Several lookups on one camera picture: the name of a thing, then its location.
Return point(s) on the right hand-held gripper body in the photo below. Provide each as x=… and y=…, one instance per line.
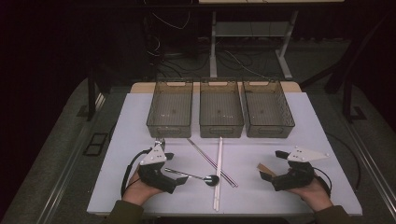
x=295, y=179

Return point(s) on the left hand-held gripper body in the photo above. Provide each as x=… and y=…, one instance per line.
x=154, y=174

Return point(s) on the metal spoon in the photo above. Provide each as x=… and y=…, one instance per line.
x=212, y=180

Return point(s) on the metal chopstick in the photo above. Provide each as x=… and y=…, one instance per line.
x=204, y=153
x=201, y=154

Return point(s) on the translucent brown plastic bin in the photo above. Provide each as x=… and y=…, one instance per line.
x=221, y=109
x=267, y=109
x=171, y=109

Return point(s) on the person's left hand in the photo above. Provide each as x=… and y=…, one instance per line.
x=135, y=191

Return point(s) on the person's right hand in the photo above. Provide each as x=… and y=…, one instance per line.
x=316, y=196

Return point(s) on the brown card piece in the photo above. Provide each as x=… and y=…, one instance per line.
x=265, y=169

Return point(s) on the black metal stand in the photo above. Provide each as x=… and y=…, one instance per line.
x=91, y=99
x=347, y=99

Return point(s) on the metal floor rail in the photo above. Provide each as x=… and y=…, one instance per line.
x=374, y=174
x=72, y=158

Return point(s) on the white metal frame desk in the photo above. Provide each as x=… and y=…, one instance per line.
x=213, y=46

